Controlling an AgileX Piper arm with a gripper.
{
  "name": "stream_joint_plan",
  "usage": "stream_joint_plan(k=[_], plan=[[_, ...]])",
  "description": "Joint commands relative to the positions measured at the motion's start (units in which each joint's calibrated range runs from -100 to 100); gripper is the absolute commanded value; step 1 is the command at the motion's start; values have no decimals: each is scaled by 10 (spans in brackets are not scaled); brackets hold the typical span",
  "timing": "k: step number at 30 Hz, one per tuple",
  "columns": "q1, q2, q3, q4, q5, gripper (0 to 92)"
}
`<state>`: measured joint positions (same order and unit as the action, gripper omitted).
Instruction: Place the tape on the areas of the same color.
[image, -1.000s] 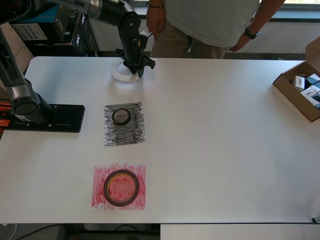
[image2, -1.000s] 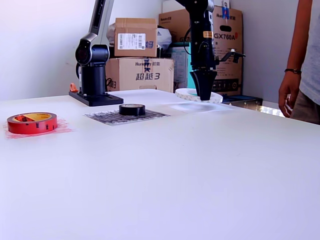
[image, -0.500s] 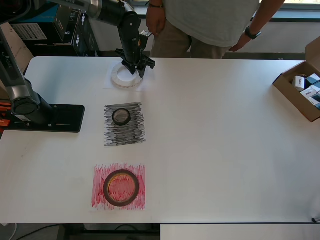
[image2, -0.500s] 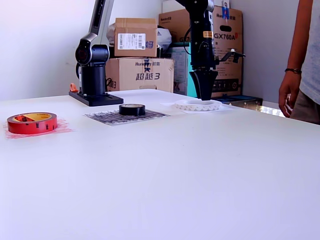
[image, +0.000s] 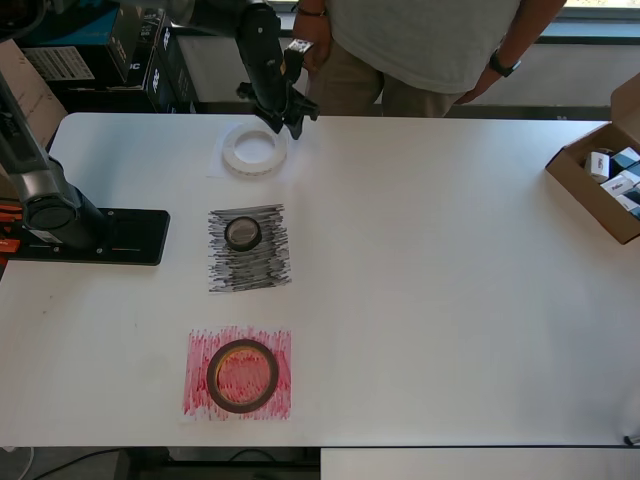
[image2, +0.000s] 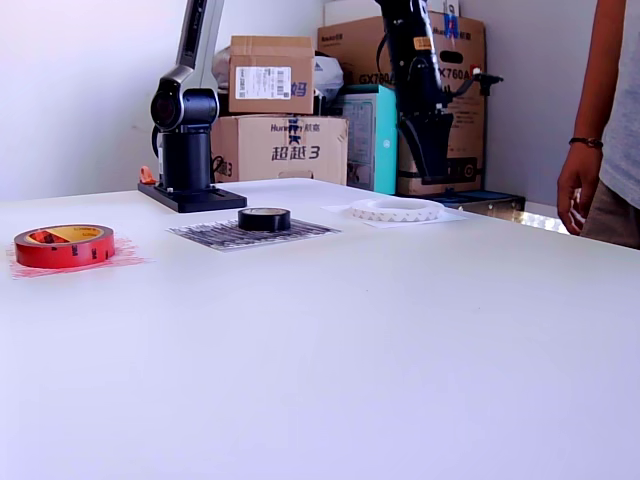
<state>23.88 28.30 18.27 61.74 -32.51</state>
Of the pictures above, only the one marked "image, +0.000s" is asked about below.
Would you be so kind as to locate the person's left hand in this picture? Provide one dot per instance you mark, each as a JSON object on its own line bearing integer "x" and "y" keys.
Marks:
{"x": 477, "y": 92}

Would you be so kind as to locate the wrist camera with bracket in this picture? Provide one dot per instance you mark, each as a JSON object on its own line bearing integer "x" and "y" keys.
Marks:
{"x": 300, "y": 47}

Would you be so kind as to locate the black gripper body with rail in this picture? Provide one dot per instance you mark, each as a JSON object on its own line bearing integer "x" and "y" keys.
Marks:
{"x": 280, "y": 102}

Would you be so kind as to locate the white tape roll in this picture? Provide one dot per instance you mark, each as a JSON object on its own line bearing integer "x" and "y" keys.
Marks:
{"x": 227, "y": 155}

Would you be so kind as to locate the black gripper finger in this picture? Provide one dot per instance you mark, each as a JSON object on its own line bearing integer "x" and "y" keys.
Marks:
{"x": 274, "y": 122}
{"x": 295, "y": 127}

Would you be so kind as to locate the black teal carton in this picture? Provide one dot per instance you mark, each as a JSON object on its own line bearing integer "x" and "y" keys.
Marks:
{"x": 115, "y": 55}

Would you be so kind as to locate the black AOC carton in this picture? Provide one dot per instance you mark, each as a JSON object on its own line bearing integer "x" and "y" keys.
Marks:
{"x": 165, "y": 60}

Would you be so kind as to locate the red tape roll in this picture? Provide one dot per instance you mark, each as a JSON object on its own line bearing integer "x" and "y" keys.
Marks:
{"x": 211, "y": 377}

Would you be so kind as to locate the black scribbled paper sheet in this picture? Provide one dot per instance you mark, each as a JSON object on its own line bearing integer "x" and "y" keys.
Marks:
{"x": 250, "y": 275}

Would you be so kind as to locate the person's left forearm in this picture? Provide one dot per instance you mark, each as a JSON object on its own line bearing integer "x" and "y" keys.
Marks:
{"x": 535, "y": 25}

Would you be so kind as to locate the black tape roll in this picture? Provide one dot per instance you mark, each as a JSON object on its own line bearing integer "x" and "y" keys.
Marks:
{"x": 243, "y": 248}

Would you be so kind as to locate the person's right hand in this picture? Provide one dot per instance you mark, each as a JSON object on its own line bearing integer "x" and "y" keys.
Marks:
{"x": 320, "y": 30}

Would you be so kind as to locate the dark blue small box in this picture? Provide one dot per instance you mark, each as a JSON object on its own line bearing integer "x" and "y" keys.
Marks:
{"x": 627, "y": 159}

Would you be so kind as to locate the plain brown cardboard box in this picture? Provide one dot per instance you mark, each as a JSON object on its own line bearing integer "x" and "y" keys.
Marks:
{"x": 35, "y": 90}

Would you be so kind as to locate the white small product box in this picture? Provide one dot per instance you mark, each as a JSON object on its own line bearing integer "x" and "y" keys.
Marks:
{"x": 616, "y": 186}
{"x": 598, "y": 167}
{"x": 630, "y": 205}

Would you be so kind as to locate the person torso grey t-shirt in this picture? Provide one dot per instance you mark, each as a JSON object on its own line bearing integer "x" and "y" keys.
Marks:
{"x": 425, "y": 40}

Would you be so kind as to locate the open cardboard box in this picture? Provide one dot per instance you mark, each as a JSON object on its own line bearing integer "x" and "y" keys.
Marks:
{"x": 575, "y": 170}

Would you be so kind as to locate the orange clamp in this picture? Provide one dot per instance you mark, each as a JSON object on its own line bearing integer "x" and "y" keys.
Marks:
{"x": 10, "y": 212}
{"x": 7, "y": 245}

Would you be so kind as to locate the black wristwatch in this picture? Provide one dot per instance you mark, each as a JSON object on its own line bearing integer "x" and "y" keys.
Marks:
{"x": 505, "y": 64}

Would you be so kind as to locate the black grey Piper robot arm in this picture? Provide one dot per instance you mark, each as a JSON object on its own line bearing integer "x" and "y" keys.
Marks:
{"x": 50, "y": 215}

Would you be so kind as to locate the blank white paper sheet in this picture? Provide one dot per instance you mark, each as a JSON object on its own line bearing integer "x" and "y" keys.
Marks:
{"x": 214, "y": 165}

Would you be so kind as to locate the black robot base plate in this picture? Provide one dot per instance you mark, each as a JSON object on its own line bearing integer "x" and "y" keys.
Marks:
{"x": 135, "y": 235}

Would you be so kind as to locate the person's right forearm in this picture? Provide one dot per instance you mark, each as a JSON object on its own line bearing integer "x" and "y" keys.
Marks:
{"x": 310, "y": 3}

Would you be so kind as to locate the red scribbled paper sheet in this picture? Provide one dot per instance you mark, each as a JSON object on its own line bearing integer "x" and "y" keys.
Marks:
{"x": 286, "y": 350}

